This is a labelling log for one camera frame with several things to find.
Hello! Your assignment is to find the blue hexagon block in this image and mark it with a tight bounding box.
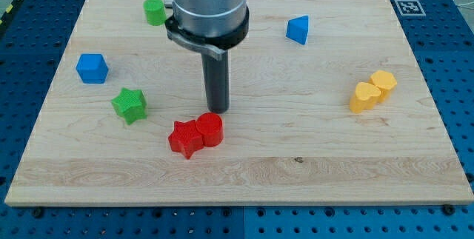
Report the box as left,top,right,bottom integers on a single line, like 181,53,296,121
76,53,108,84

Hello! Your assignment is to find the red cylinder block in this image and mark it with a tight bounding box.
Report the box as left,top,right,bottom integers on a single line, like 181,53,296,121
196,112,224,147

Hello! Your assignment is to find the white fiducial marker tag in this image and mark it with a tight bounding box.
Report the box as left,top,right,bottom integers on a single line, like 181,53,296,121
394,0,426,16

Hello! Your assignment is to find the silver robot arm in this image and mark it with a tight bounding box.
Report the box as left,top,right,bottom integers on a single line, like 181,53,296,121
165,0,250,113

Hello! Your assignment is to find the blue triangle block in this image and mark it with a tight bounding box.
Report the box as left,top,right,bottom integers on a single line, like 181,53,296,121
286,16,309,45

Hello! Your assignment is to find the yellow heart block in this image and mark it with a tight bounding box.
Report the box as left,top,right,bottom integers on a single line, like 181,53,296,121
349,82,381,113

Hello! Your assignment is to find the green star block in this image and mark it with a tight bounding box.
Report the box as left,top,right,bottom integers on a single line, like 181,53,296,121
111,87,147,125

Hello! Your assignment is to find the yellow hexagon block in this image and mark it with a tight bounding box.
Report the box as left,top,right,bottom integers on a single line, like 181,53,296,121
369,70,397,103

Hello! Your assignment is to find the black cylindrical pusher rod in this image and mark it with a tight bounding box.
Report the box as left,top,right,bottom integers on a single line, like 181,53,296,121
201,51,230,114

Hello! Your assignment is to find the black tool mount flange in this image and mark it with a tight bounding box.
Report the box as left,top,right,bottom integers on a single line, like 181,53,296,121
164,7,250,61

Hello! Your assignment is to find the red star block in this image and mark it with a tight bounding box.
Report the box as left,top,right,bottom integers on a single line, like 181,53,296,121
168,120,204,159

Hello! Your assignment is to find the wooden board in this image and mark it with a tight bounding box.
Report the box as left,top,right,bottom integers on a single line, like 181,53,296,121
5,0,473,207

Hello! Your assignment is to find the green cylinder block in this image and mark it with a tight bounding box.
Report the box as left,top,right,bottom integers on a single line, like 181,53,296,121
143,0,167,26

